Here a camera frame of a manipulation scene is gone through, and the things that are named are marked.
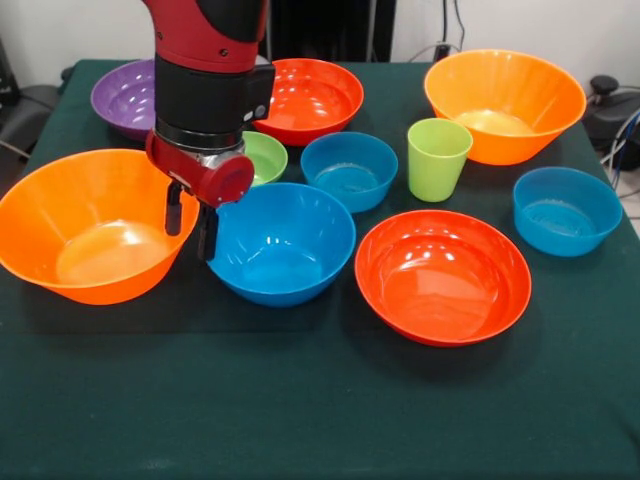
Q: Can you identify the red plastic bowl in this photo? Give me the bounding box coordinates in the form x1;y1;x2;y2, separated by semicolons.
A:
354;209;533;348
252;58;365;148

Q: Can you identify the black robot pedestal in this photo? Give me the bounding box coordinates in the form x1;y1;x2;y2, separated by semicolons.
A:
264;0;396;64

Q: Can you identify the medium blue plastic bowl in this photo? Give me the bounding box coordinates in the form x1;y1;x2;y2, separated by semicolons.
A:
206;182;357;309

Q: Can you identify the large orange plastic bowl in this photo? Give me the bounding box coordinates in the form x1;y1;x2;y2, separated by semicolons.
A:
423;48;588;167
0;148;201;307

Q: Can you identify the small blue plastic bowl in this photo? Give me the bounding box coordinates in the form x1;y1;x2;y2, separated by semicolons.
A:
512;166;624;258
299;131;400;215

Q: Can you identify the purple plastic bowl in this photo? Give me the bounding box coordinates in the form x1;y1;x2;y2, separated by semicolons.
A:
90;58;157;143

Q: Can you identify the green plastic bowl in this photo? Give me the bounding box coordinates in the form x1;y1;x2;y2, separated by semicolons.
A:
242;130;289;188

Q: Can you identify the cable tangle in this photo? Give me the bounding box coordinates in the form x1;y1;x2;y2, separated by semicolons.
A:
599;109;640;201

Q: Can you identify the green plastic cup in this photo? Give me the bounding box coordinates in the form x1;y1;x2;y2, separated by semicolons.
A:
406;117;474;204

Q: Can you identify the dark green tablecloth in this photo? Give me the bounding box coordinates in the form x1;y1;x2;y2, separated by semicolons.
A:
0;58;640;480

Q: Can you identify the wall cable with plug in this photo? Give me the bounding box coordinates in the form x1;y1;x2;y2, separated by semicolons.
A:
407;0;469;64

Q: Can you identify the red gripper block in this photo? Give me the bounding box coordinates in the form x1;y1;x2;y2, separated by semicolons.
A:
145;128;256;262

